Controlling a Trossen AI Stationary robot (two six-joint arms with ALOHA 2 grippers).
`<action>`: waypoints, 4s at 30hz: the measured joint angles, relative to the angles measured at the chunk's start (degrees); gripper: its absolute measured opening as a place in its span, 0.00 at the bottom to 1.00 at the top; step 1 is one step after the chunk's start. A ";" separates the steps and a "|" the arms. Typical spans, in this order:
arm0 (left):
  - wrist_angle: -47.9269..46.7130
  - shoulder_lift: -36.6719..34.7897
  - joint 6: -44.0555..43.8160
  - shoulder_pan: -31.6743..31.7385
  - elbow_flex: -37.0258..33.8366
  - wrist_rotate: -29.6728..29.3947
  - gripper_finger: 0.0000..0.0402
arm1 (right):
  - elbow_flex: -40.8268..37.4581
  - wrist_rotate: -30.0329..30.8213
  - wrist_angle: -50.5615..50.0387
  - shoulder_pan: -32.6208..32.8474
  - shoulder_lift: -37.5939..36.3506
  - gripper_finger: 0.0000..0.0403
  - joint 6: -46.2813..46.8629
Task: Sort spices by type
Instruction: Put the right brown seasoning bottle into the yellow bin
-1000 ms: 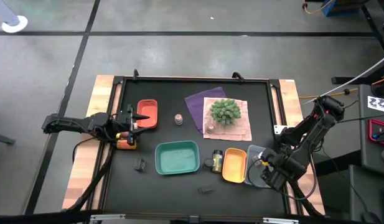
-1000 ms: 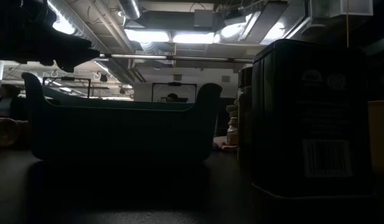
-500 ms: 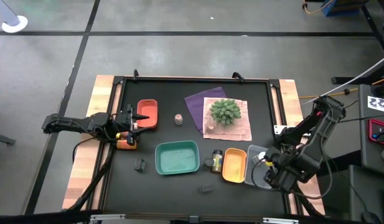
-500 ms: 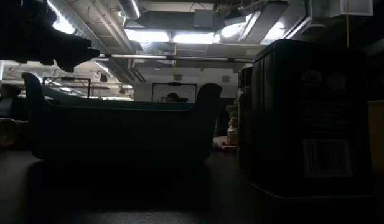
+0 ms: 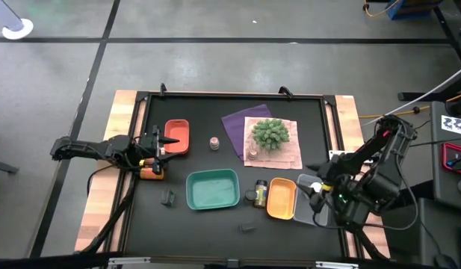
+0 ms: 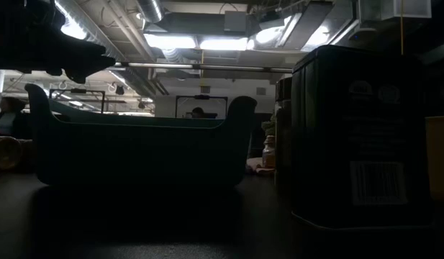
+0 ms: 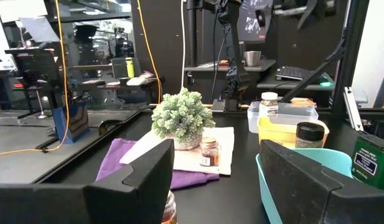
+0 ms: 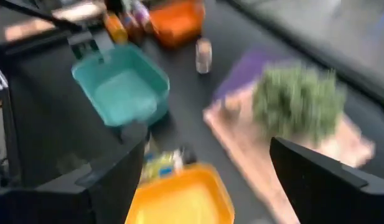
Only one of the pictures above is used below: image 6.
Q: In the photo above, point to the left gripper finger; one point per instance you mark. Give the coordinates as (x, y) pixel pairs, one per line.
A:
(88, 57)
(81, 75)

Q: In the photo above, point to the teal plastic bin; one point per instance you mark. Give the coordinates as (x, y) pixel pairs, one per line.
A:
(135, 154)

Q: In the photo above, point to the white lid glass jar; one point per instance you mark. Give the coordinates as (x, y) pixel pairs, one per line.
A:
(269, 154)

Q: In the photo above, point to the black square tin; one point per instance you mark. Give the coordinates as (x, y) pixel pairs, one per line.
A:
(351, 136)

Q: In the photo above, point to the yellow-orange plastic bin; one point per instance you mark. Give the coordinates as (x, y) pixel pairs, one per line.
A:
(439, 158)

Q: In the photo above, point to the person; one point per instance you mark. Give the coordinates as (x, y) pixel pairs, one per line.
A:
(198, 112)
(9, 118)

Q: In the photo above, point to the ceiling light panel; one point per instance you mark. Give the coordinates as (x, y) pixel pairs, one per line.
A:
(223, 44)
(171, 41)

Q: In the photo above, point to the grey ceiling box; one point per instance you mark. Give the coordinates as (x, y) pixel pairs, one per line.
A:
(236, 21)

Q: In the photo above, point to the pink cloth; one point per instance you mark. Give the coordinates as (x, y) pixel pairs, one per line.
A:
(255, 167)

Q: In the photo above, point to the white ceiling box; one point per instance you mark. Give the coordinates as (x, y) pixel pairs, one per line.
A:
(405, 9)

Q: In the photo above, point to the large ribbed silver duct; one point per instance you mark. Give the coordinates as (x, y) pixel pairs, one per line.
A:
(99, 39)

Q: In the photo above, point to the round silver duct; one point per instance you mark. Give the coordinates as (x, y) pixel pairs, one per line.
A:
(149, 11)

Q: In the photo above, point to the long horizontal metal rail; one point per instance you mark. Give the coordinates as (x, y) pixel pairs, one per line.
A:
(207, 67)

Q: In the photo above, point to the black rectangular frame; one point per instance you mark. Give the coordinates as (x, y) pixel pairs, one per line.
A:
(201, 96)

